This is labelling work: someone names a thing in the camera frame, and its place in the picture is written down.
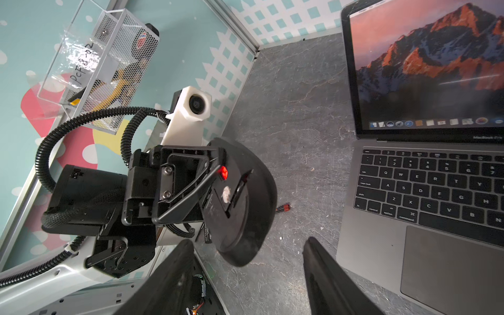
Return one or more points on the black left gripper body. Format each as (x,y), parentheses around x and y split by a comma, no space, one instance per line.
(128,241)

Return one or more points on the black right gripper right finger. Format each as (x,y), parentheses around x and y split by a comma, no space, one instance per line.
(330,290)

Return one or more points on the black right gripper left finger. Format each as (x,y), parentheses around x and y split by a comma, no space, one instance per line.
(166,291)

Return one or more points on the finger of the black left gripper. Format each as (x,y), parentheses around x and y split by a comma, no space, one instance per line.
(184,180)

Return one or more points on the black wireless mouse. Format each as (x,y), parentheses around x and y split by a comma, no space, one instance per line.
(241,205)

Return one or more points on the grey laptop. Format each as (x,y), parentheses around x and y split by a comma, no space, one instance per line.
(424,207)

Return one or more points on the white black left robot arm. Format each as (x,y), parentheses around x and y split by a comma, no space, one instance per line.
(81,203)

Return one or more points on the black terminal strip board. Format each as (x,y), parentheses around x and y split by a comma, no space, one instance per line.
(202,297)

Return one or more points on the yellow black tool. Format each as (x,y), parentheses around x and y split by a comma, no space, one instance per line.
(118,92)

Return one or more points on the clear plastic bag with writing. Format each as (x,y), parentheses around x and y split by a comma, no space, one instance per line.
(75,63)

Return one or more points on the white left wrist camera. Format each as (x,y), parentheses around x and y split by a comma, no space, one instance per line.
(187,119)

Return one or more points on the white wire wall basket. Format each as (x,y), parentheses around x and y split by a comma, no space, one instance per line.
(117,56)

